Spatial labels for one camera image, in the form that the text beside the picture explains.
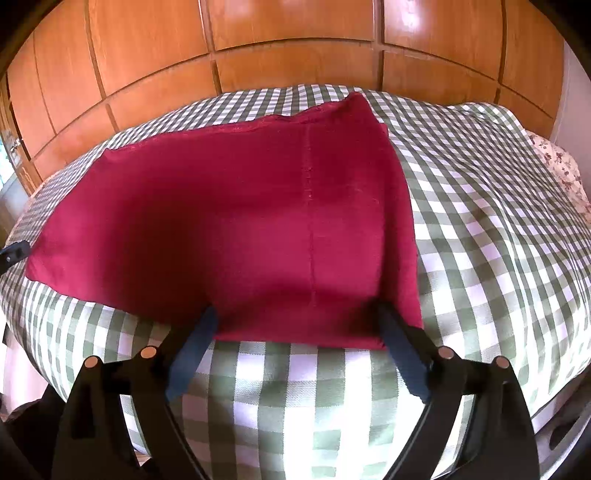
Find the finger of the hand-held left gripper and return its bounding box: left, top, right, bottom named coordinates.
left=0, top=240, right=32, bottom=274

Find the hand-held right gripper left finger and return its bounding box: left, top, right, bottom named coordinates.
left=51, top=305, right=219, bottom=480

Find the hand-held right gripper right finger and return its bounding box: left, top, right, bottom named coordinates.
left=375, top=304, right=541, bottom=480

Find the burgundy embroidered sweater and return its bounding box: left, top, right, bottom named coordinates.
left=25, top=91, right=424, bottom=350

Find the green white checked blanket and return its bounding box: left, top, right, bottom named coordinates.
left=0, top=83, right=591, bottom=480

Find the dark cloth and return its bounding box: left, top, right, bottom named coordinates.
left=0, top=383, right=65, bottom=480

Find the floral print pillow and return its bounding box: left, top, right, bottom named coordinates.
left=526, top=129, right=591, bottom=209

